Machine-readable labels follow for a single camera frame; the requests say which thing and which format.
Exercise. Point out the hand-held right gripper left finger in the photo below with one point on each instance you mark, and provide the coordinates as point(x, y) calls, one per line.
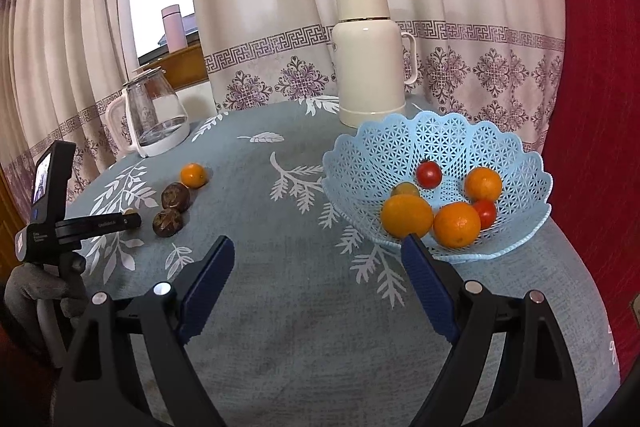
point(207, 287)

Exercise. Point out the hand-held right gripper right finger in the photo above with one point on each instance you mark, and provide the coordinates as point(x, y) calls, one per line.
point(430, 287)

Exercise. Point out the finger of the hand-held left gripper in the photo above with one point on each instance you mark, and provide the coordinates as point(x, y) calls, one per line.
point(105, 224)

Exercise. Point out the small yellow-green fruit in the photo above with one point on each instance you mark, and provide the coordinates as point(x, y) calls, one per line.
point(405, 189)
point(131, 211)

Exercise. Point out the orange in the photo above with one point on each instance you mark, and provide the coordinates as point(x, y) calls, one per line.
point(406, 214)
point(193, 175)
point(456, 224)
point(483, 183)

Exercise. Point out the red cherry tomato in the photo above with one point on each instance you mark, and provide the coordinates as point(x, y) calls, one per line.
point(487, 213)
point(429, 174)

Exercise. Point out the light blue lattice plastic basket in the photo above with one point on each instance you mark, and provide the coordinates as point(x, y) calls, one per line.
point(450, 137)

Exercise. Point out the person's left hand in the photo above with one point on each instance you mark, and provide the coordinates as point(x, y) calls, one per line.
point(35, 287)

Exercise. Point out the brown passion fruit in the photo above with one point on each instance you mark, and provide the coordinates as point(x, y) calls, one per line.
point(166, 223)
point(175, 196)

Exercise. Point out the grey leaf-print tablecloth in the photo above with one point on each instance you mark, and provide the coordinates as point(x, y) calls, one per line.
point(300, 307)

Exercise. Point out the wooden chair backrest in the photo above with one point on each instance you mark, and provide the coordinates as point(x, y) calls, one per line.
point(187, 67)

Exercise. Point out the pink bottle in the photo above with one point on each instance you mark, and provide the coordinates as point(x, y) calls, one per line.
point(173, 29)

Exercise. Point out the cream thermos flask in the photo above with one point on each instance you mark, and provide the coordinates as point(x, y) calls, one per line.
point(370, 67)

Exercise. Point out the red quilted cloth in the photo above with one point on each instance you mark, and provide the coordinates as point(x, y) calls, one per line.
point(595, 82)

